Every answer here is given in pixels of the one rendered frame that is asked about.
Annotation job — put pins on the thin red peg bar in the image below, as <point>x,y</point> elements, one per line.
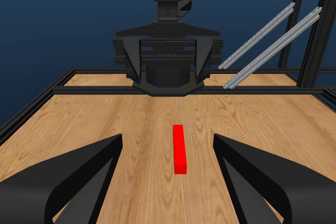
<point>179,150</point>

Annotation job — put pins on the black table frame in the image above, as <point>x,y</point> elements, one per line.
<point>92,90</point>

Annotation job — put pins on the silver aluminium extrusion rail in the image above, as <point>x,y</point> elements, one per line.
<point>257,36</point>
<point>273,48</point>

